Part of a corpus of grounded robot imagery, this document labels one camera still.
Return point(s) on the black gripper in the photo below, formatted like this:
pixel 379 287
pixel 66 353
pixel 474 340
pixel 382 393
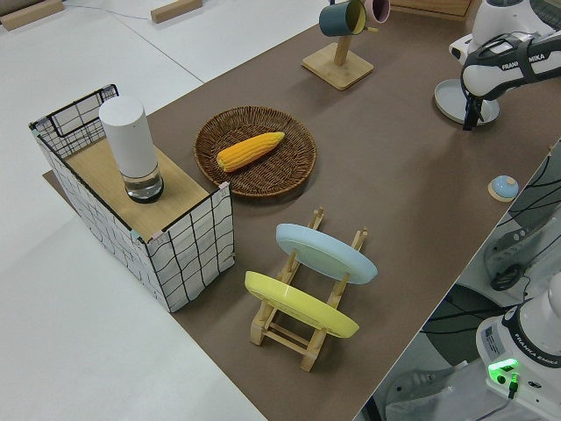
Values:
pixel 473 105

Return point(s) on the gray round plate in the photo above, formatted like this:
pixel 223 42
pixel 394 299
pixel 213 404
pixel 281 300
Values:
pixel 447 98

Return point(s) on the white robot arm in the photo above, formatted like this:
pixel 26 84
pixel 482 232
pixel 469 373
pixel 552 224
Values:
pixel 491 83

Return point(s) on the light blue plate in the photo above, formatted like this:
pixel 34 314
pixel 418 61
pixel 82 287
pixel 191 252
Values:
pixel 324 250

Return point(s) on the yellow plate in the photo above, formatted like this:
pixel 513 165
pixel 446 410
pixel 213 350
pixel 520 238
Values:
pixel 302 307

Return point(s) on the wooden plate rack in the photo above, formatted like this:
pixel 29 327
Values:
pixel 285 340

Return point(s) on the pink mug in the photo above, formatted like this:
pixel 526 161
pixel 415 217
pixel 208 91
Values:
pixel 379 11

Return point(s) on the wooden mug tree rack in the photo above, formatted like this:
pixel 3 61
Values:
pixel 337 70

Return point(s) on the dark teal mug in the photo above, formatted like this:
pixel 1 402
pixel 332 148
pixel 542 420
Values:
pixel 335 19

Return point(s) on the brown wicker basket tray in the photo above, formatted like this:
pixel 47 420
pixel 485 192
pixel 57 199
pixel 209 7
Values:
pixel 280 175

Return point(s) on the yellow corn cob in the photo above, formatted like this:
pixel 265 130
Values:
pixel 245 153

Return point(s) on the wooden block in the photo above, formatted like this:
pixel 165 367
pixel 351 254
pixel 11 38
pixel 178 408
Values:
pixel 177 11
pixel 30 14

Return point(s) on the white cylindrical bottle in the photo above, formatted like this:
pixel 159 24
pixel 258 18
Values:
pixel 127 140

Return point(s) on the gray curved bracket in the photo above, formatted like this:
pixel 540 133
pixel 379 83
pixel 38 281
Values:
pixel 510 240
pixel 421 380

